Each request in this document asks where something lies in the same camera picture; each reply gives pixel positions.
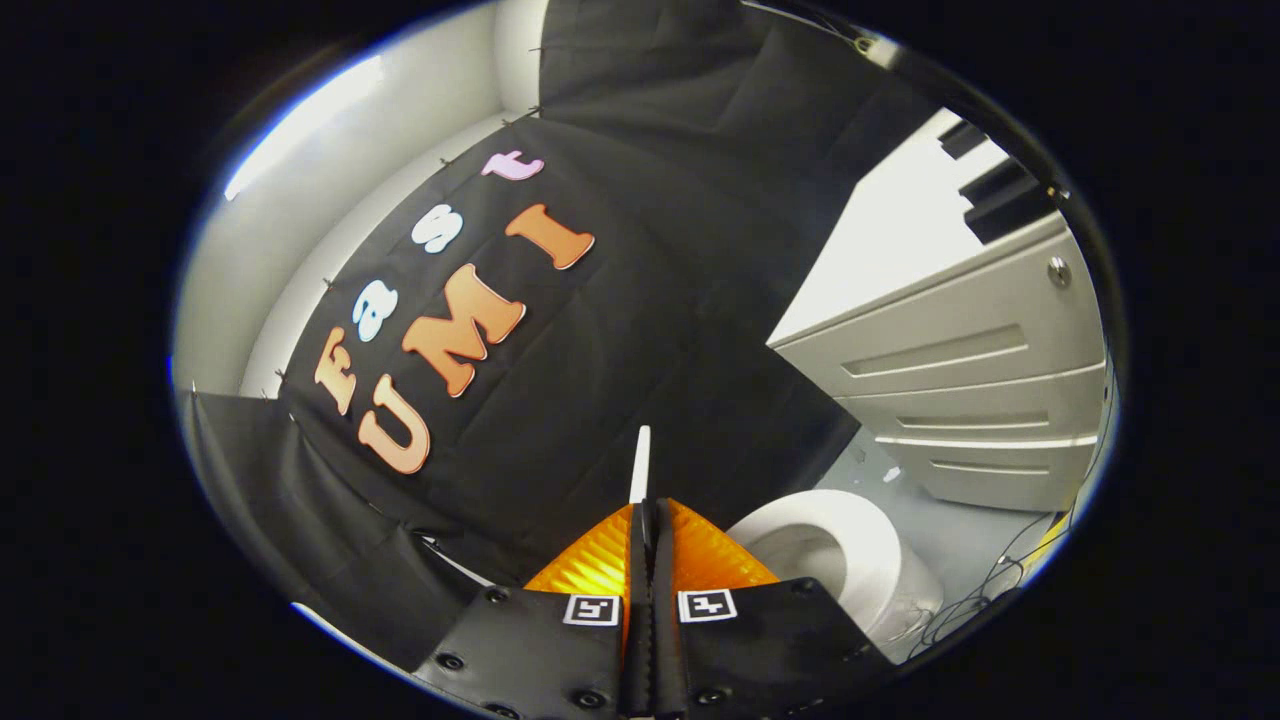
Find large ceiling light panel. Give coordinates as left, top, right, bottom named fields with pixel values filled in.
left=224, top=54, right=387, bottom=203

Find black device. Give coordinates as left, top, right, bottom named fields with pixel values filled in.
left=959, top=158, right=1060, bottom=245

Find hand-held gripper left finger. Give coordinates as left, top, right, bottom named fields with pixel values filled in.
left=412, top=498, right=652, bottom=720

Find black floor cables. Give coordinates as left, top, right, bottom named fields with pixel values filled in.
left=918, top=500, right=1113, bottom=656

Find white toilet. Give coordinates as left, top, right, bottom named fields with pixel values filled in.
left=725, top=489, right=944, bottom=663

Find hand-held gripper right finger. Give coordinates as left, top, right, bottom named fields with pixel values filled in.
left=648, top=498, right=896, bottom=720

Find black backdrop cloth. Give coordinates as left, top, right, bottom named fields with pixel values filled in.
left=185, top=0, right=961, bottom=673

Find yellow black floor tape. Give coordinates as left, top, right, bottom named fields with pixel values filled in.
left=1034, top=505, right=1077, bottom=567

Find white drawer cabinet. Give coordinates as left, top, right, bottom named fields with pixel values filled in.
left=767, top=108, right=1110, bottom=514

